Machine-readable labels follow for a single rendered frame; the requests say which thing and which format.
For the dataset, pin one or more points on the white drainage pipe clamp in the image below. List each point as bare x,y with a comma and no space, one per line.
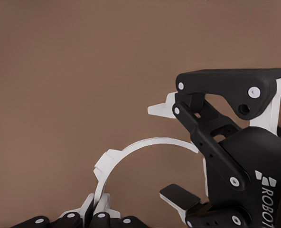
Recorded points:
112,164

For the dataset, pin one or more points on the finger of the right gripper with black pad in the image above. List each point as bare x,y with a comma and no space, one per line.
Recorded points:
178,193

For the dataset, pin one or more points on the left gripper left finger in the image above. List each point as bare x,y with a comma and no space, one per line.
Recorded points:
70,217

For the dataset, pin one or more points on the finger of the right gripper with white tip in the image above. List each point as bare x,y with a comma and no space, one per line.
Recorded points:
221,82

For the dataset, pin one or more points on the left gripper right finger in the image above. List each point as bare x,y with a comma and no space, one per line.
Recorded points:
102,217

